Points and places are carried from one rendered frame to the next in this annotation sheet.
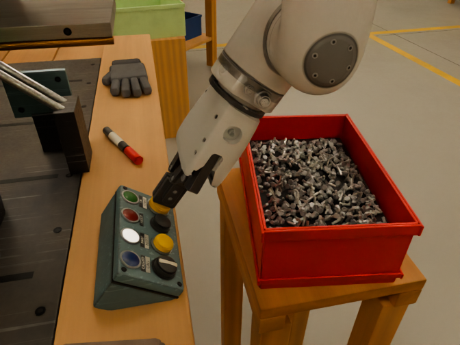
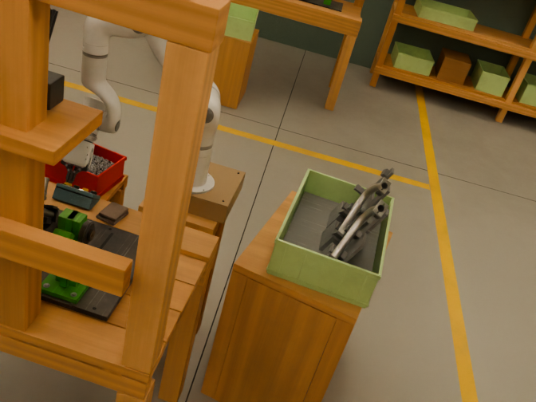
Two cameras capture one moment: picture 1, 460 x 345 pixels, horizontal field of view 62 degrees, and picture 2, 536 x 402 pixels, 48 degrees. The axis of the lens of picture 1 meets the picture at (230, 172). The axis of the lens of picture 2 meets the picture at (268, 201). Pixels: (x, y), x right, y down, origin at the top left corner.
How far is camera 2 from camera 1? 2.12 m
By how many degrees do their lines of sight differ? 60
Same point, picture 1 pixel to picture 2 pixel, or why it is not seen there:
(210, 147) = (89, 155)
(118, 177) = not seen: hidden behind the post
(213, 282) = not seen: outside the picture
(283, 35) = (109, 124)
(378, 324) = (120, 199)
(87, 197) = not seen: hidden behind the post
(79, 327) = (90, 214)
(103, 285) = (88, 202)
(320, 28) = (116, 120)
